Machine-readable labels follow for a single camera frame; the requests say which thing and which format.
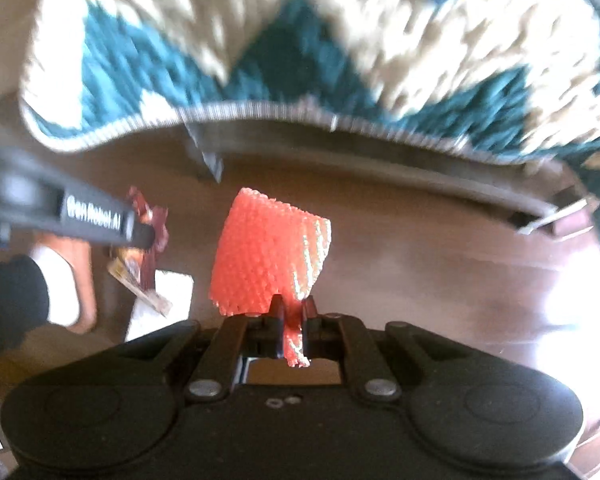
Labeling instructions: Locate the dark red snack wrapper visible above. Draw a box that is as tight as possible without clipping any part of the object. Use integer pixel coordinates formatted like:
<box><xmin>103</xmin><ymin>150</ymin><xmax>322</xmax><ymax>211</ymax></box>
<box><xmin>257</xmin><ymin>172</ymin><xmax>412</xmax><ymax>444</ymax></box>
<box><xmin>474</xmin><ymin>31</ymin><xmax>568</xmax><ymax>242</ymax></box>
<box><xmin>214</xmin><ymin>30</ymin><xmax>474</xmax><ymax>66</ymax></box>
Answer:
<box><xmin>107</xmin><ymin>186</ymin><xmax>169</xmax><ymax>298</ymax></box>

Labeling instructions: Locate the white paper sheet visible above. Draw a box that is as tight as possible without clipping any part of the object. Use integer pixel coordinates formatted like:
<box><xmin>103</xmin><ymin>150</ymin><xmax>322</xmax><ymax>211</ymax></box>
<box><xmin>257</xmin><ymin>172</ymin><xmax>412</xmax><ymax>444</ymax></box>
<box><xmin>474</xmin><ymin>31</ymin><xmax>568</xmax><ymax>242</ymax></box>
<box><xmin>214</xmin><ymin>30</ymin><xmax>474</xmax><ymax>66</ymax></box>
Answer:
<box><xmin>124</xmin><ymin>270</ymin><xmax>195</xmax><ymax>342</ymax></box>

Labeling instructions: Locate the teal white patterned rug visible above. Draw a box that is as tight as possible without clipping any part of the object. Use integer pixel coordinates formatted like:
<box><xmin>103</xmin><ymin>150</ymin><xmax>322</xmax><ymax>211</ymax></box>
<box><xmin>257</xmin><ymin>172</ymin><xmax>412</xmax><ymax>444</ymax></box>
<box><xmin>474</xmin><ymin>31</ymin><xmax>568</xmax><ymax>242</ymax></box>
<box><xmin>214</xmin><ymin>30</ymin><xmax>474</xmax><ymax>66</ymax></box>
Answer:
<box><xmin>20</xmin><ymin>0</ymin><xmax>600</xmax><ymax>165</ymax></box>

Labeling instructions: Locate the orange mesh foam wrapper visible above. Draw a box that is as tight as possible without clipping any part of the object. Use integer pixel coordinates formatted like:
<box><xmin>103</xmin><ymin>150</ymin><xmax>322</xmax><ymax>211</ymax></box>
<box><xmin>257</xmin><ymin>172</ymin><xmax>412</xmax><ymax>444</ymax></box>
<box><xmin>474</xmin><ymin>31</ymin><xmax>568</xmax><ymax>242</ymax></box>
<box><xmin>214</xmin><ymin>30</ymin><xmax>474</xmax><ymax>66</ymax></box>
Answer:
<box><xmin>209</xmin><ymin>188</ymin><xmax>332</xmax><ymax>367</ymax></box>

